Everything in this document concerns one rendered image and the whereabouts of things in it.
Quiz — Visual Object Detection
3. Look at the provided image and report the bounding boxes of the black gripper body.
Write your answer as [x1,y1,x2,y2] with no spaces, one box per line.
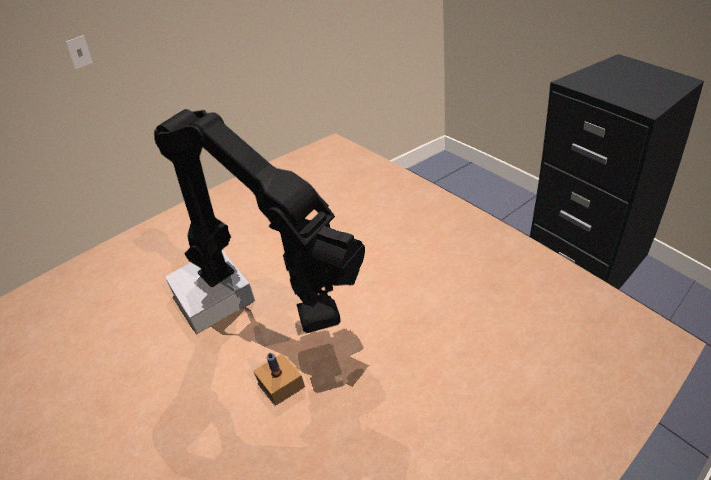
[283,253,341,333]

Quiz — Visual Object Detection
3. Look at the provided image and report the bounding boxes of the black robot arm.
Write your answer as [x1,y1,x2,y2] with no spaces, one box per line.
[154,109,365,293]

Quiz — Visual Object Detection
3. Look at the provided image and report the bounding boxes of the tan wooden block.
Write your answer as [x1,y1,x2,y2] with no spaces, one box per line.
[253,353,305,405]

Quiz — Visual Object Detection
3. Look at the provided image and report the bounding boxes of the grey marker with orange band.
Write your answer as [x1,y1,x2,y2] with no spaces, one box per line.
[267,353,281,376]

